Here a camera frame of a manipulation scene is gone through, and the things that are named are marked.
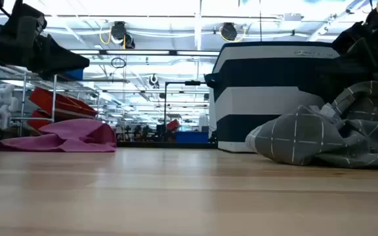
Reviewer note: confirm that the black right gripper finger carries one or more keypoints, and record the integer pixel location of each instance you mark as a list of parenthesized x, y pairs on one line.
[(340, 82)]

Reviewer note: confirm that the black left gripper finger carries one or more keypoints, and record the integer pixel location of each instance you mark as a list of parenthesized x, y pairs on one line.
[(57, 60)]

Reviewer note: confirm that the grey checked towel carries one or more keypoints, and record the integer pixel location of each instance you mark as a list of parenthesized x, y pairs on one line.
[(300, 137)]

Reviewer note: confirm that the magenta towel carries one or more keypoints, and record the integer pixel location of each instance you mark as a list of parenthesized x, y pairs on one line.
[(77, 137)]

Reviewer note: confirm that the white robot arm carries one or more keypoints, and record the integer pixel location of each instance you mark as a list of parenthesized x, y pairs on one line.
[(2, 98)]

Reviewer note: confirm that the blue storage bin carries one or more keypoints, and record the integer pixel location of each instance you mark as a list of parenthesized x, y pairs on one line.
[(75, 74)]

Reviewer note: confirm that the metal shelf rack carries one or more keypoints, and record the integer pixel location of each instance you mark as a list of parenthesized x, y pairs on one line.
[(54, 98)]

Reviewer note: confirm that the red shelf bin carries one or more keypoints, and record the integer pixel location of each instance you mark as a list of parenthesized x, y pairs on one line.
[(54, 101), (38, 123)]

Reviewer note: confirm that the navy white striped basket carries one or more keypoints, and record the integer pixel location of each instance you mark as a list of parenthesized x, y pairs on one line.
[(258, 98)]

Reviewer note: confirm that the red crate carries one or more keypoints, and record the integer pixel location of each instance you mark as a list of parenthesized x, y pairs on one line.
[(173, 125)]

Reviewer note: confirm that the blue crate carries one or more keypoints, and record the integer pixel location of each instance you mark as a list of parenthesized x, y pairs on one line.
[(192, 137)]

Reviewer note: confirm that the black table frame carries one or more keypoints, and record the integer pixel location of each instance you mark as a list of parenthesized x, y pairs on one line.
[(162, 144)]

